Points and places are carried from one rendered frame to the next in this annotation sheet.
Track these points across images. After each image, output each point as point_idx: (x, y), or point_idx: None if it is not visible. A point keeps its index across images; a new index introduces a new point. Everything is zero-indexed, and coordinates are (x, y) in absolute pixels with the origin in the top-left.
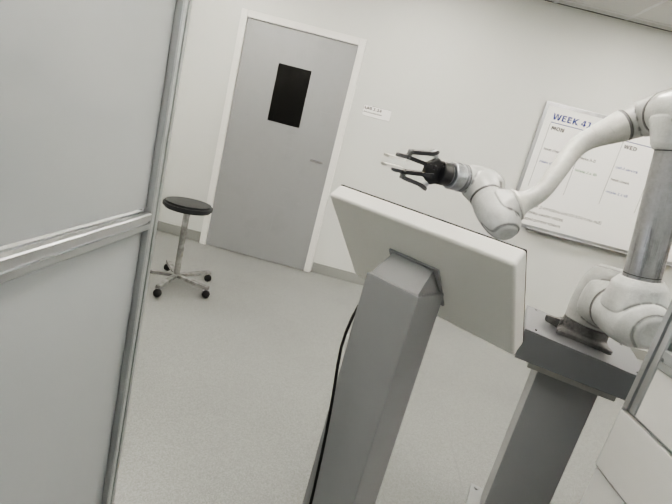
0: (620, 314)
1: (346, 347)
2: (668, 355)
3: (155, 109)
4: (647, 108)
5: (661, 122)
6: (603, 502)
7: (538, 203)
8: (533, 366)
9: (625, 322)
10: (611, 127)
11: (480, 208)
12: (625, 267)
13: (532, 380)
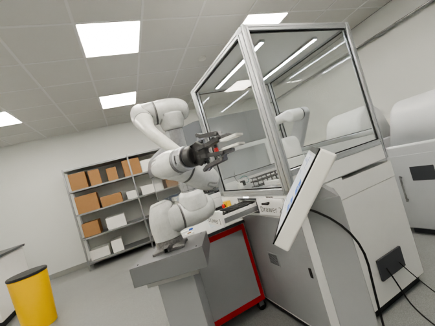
0: (208, 204)
1: (357, 255)
2: (292, 170)
3: None
4: (158, 110)
5: (176, 114)
6: (309, 223)
7: None
8: (199, 269)
9: (211, 205)
10: (153, 121)
11: (206, 173)
12: (189, 187)
13: (191, 284)
